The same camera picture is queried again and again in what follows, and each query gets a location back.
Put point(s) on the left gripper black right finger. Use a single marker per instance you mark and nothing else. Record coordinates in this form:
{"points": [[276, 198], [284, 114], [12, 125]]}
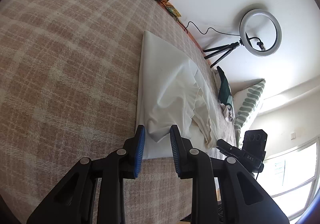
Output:
{"points": [[223, 190]]}

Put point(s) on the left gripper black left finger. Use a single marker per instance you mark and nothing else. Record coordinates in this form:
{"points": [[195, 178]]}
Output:
{"points": [[93, 189]]}

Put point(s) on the white t-shirt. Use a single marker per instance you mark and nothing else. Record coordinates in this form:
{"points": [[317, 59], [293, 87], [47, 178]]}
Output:
{"points": [[172, 91]]}

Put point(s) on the green white patterned pillow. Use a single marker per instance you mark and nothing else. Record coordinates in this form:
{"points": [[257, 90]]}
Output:
{"points": [[247, 104]]}

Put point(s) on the dark green folded garment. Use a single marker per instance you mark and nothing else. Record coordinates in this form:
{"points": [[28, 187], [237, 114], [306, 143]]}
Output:
{"points": [[225, 97]]}

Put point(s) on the small black tripod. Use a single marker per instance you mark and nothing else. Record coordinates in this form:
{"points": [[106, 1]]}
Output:
{"points": [[225, 49]]}

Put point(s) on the beige plaid bed blanket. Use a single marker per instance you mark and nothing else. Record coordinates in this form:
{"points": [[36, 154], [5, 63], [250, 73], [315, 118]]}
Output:
{"points": [[69, 86]]}

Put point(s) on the black camera box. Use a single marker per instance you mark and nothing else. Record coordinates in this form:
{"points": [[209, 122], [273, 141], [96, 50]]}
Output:
{"points": [[255, 143]]}

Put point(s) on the white window frame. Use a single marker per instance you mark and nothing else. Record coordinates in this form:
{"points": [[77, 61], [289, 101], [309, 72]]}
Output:
{"points": [[291, 178]]}

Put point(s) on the white ring light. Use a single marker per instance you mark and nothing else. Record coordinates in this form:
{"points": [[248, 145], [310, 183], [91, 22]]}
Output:
{"points": [[260, 32]]}

